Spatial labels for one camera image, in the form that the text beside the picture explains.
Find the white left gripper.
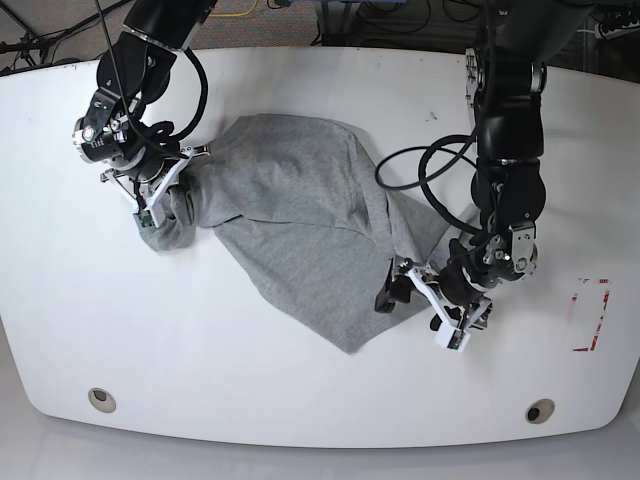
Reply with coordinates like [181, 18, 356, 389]
[374, 259, 493, 334]

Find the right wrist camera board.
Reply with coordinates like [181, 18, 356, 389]
[133, 210, 156, 232]

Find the left table cable grommet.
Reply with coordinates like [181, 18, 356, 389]
[88, 388, 117, 414]

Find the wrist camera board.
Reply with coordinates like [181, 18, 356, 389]
[435, 325, 471, 353]
[133, 210, 156, 232]

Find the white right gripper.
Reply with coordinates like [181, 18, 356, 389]
[100, 145, 210, 228]

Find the red tape rectangle marking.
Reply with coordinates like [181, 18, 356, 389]
[568, 278, 612, 352]

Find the table cable grommet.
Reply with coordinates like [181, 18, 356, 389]
[88, 388, 117, 414]
[525, 399, 555, 425]

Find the grey T-shirt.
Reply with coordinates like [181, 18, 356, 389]
[140, 114, 459, 354]

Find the right table cable grommet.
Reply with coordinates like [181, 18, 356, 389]
[525, 399, 555, 425]

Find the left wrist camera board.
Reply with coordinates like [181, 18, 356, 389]
[435, 325, 471, 353]

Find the black tripod stand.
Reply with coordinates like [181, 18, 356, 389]
[1, 1, 131, 77]

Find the white power strip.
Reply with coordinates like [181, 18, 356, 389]
[595, 7, 639, 40]

